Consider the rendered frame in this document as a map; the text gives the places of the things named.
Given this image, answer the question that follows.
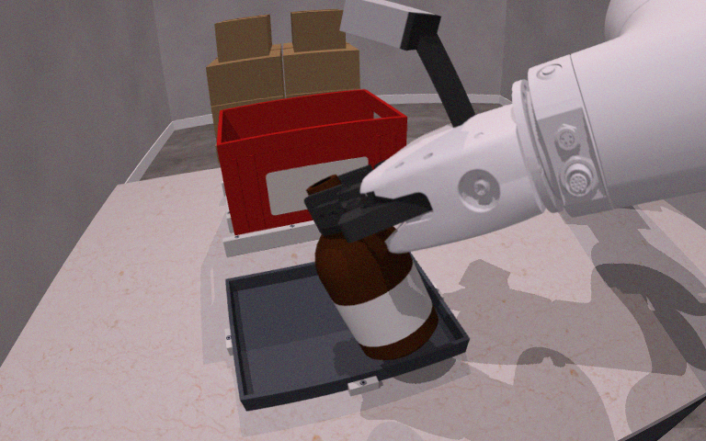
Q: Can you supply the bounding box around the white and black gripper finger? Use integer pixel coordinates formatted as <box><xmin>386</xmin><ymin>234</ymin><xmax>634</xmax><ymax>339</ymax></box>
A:
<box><xmin>304</xmin><ymin>182</ymin><xmax>433</xmax><ymax>243</ymax></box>
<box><xmin>337</xmin><ymin>160</ymin><xmax>386</xmax><ymax>208</ymax></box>

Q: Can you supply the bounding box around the red open-top crate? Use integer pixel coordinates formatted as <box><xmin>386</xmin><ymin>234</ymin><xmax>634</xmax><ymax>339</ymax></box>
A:
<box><xmin>217</xmin><ymin>89</ymin><xmax>407</xmax><ymax>235</ymax></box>

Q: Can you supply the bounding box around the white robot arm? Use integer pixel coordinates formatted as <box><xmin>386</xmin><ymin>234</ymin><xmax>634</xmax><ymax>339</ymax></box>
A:
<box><xmin>340</xmin><ymin>0</ymin><xmax>706</xmax><ymax>218</ymax></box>

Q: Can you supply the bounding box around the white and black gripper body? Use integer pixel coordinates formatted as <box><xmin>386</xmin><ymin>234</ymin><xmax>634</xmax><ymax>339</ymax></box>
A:
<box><xmin>360</xmin><ymin>79</ymin><xmax>564</xmax><ymax>254</ymax></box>

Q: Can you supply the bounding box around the brown bottle with white label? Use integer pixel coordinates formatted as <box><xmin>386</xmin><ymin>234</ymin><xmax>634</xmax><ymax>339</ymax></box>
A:
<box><xmin>314</xmin><ymin>226</ymin><xmax>438</xmax><ymax>360</ymax></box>

